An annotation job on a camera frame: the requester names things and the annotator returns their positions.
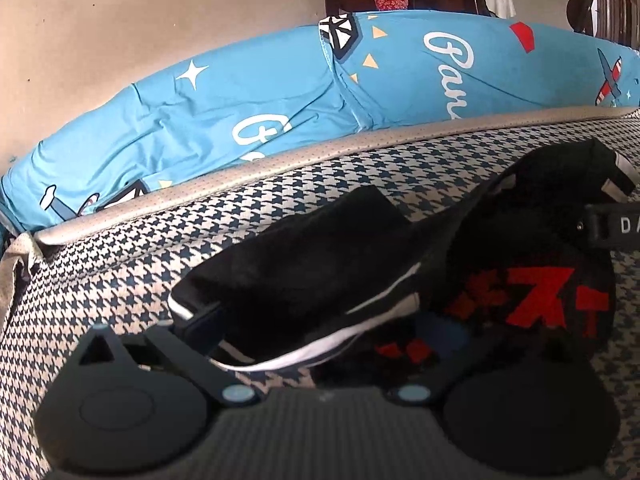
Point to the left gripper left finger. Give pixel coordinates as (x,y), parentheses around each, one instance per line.
(185,346)

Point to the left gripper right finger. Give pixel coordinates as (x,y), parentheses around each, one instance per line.
(438,357)

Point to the black garment red print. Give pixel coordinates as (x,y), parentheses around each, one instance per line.
(309,301)

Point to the houndstooth mattress cover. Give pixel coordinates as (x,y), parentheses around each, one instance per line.
(118,267)

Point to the blue cartoon print bedsheet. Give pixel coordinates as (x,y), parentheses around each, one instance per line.
(348,73)

